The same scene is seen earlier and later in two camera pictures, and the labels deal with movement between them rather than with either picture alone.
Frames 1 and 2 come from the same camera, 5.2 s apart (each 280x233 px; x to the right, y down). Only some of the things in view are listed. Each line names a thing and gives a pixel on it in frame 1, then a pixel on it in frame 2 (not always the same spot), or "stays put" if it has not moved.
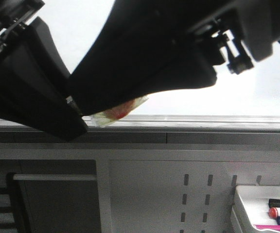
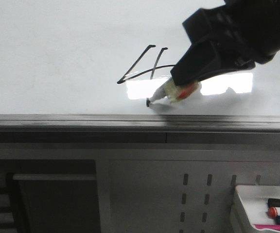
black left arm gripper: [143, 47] to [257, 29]
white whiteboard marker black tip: [109, 117] to [172, 92]
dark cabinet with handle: [41, 196] stays put
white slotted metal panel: [182, 191] stays put
